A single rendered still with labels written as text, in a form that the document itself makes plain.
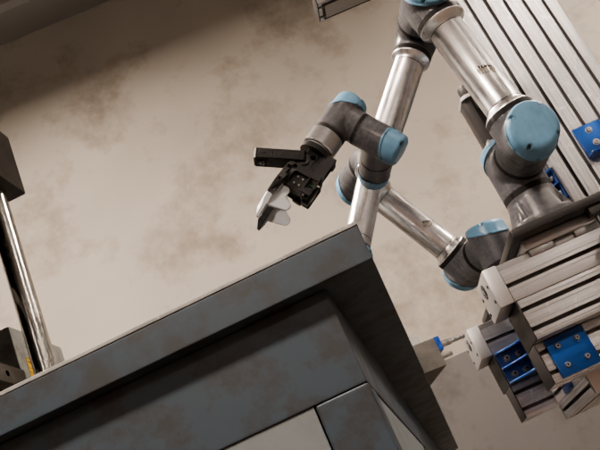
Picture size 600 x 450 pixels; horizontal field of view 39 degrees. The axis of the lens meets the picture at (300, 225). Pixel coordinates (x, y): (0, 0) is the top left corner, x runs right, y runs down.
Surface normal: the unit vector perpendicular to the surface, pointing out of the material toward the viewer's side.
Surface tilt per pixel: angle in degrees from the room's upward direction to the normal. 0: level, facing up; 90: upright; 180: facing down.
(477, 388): 90
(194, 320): 90
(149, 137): 90
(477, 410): 90
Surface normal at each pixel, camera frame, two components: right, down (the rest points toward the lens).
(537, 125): 0.05, -0.30
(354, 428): -0.21, -0.33
